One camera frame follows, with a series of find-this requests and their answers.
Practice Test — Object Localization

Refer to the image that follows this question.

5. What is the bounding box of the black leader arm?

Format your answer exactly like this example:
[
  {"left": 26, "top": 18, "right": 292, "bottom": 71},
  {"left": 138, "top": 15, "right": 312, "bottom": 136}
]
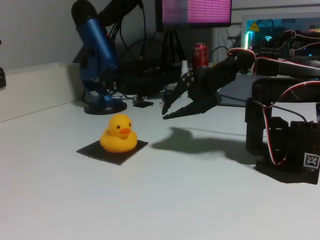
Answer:
[{"left": 258, "top": 29, "right": 320, "bottom": 59}]

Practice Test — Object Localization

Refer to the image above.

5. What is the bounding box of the yellow rubber duck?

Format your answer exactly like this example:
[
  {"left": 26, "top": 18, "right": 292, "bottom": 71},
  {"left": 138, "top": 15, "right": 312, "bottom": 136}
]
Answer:
[{"left": 99, "top": 113, "right": 138, "bottom": 153}]

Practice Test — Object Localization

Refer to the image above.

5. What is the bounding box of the black robot arm with base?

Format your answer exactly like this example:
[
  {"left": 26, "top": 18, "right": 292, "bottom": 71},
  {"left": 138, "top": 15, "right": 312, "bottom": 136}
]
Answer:
[{"left": 226, "top": 47, "right": 320, "bottom": 186}]

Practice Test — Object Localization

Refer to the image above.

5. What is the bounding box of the black square pad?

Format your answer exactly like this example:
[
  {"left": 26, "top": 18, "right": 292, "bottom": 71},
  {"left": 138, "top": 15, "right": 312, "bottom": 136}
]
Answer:
[{"left": 76, "top": 138, "right": 149, "bottom": 166}]

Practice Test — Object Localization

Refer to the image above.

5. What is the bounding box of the white plastic packet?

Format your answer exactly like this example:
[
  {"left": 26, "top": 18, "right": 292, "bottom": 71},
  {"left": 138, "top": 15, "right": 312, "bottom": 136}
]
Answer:
[{"left": 163, "top": 83, "right": 181, "bottom": 93}]

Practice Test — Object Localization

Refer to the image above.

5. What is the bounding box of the red soda can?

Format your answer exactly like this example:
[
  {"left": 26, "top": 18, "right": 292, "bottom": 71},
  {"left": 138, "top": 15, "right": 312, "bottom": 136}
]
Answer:
[{"left": 192, "top": 42, "right": 210, "bottom": 70}]

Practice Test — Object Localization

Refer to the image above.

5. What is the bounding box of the grey flat keyboard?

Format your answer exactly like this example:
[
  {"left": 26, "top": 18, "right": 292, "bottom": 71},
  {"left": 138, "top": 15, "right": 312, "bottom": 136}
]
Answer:
[{"left": 219, "top": 73, "right": 263, "bottom": 107}]

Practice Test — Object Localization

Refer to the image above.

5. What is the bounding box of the small black stand base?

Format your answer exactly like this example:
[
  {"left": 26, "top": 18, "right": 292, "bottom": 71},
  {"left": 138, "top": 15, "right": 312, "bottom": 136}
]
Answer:
[{"left": 132, "top": 93, "right": 154, "bottom": 109}]

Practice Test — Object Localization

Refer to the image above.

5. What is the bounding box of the black electronic desk device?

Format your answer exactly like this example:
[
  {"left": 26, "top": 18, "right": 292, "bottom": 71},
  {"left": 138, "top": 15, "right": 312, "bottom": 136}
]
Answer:
[{"left": 119, "top": 59, "right": 181, "bottom": 97}]

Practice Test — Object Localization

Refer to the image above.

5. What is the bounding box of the black tripod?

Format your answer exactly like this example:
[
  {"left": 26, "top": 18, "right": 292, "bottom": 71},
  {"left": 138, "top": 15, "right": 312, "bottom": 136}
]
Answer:
[{"left": 159, "top": 29, "right": 187, "bottom": 73}]

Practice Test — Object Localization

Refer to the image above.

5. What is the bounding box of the computer monitor with purple screen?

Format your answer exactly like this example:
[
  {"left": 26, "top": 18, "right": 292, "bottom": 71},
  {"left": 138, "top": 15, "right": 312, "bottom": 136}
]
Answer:
[{"left": 154, "top": 0, "right": 233, "bottom": 32}]

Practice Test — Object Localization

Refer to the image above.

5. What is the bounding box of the white PC case with lights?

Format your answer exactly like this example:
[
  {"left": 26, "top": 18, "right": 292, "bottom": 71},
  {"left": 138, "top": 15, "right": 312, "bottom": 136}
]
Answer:
[{"left": 241, "top": 12, "right": 320, "bottom": 60}]

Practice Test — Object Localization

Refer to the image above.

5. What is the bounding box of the blue desktop microphone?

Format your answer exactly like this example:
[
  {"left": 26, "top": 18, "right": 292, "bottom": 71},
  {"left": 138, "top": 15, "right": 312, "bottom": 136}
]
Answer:
[{"left": 71, "top": 0, "right": 128, "bottom": 116}]

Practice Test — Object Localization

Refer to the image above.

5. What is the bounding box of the white fiducial tag sticker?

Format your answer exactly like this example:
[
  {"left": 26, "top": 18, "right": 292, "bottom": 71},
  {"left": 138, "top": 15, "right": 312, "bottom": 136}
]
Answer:
[{"left": 303, "top": 152, "right": 320, "bottom": 169}]

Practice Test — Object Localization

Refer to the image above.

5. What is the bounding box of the black box-shaped device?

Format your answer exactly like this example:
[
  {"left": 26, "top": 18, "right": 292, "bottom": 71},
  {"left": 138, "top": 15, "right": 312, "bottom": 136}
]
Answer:
[{"left": 0, "top": 66, "right": 7, "bottom": 89}]

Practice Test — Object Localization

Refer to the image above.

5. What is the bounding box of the black arched desk cable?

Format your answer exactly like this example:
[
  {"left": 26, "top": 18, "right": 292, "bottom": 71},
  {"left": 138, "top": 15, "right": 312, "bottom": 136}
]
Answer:
[{"left": 209, "top": 45, "right": 230, "bottom": 63}]

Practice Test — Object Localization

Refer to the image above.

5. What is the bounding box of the black hanging cable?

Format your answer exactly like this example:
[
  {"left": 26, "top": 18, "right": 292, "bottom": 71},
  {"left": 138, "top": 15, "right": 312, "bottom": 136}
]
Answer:
[{"left": 138, "top": 2, "right": 148, "bottom": 61}]

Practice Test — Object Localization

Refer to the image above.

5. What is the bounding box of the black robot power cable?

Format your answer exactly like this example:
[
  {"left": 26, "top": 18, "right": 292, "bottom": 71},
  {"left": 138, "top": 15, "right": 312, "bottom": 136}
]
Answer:
[{"left": 271, "top": 104, "right": 310, "bottom": 123}]

